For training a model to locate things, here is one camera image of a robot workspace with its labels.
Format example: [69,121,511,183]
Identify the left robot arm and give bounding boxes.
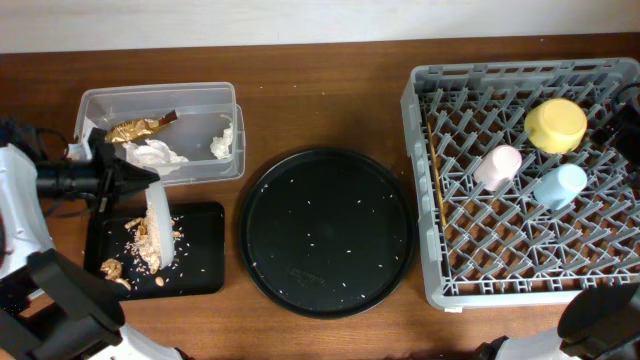
[1,118,187,359]

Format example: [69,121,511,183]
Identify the yellow bowl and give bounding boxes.
[524,98,587,154]

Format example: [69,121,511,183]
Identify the grey dishwasher rack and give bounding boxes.
[401,58,639,311]

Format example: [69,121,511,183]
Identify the large white tissue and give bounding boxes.
[123,139,189,167]

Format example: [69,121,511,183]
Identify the clear plastic bin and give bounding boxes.
[74,82,246,186]

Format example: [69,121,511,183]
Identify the grey plate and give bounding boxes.
[145,181,175,269]

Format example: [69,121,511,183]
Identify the wooden chopstick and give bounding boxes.
[425,121,445,226]
[428,139,448,229]

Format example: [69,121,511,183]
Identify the gold snack wrapper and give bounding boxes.
[105,110,178,144]

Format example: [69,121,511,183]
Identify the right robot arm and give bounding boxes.
[472,283,639,360]

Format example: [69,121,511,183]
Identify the round black tray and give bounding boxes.
[238,148,418,319]

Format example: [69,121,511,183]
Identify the food scraps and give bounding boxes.
[98,209,170,295]

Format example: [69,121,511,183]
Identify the black rectangular tray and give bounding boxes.
[83,202,225,301]

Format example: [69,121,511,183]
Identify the small white tissue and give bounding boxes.
[210,124,233,160]

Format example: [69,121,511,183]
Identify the pink cup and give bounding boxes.
[473,145,522,191]

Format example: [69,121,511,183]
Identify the light blue cup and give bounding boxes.
[533,164,588,210]

